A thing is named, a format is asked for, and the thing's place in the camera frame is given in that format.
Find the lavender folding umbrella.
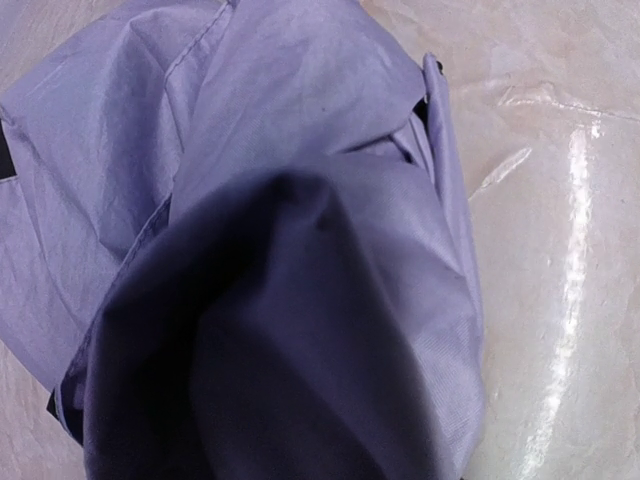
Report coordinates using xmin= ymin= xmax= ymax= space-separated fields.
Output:
xmin=1 ymin=1 xmax=484 ymax=479

